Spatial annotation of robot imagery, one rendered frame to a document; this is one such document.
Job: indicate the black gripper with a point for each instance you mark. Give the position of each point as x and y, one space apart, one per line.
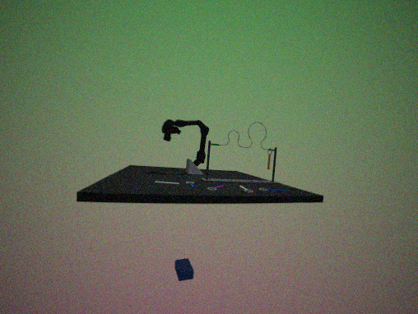
167 136

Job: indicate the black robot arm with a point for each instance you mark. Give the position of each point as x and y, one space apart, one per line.
168 126

